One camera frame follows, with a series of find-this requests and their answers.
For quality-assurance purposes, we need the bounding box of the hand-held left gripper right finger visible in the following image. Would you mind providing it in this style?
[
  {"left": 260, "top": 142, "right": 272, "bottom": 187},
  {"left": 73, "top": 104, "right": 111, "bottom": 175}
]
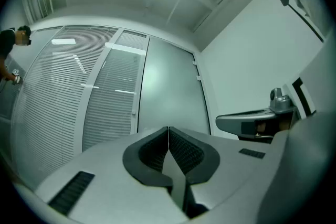
[{"left": 169, "top": 126, "right": 274, "bottom": 219}]

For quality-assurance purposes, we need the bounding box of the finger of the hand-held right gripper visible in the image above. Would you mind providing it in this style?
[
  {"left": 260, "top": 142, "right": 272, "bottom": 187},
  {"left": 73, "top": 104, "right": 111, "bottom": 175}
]
[{"left": 215, "top": 109, "right": 276, "bottom": 140}]

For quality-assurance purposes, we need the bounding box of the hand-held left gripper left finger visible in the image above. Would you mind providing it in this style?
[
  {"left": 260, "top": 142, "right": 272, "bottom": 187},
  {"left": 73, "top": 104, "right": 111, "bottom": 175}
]
[{"left": 35, "top": 126, "right": 190, "bottom": 224}]

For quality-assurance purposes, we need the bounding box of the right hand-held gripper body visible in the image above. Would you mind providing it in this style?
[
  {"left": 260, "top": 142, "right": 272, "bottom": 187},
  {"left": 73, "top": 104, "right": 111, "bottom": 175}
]
[{"left": 256, "top": 77, "right": 317, "bottom": 144}]

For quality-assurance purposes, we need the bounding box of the narrow window blind panel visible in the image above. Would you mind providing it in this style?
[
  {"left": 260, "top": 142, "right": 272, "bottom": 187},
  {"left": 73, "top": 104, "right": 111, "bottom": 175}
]
[{"left": 82, "top": 30, "right": 148, "bottom": 152}]

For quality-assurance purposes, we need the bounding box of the wide window blind panel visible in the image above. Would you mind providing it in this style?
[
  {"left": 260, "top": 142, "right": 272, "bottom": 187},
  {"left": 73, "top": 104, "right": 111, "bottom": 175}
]
[{"left": 10, "top": 25, "right": 119, "bottom": 189}]

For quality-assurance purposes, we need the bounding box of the ceiling ventilation grille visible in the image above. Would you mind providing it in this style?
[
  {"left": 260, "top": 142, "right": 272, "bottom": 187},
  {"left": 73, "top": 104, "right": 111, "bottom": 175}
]
[{"left": 36, "top": 0, "right": 67, "bottom": 19}]

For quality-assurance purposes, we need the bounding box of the black chest pack cable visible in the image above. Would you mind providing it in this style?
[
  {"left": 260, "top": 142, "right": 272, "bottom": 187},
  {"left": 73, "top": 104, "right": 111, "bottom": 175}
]
[{"left": 287, "top": 2, "right": 326, "bottom": 42}]

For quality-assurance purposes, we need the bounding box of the frosted glass wall panel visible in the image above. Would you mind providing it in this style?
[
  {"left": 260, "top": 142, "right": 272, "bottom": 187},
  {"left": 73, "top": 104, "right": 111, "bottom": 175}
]
[{"left": 0, "top": 26, "right": 64, "bottom": 124}]

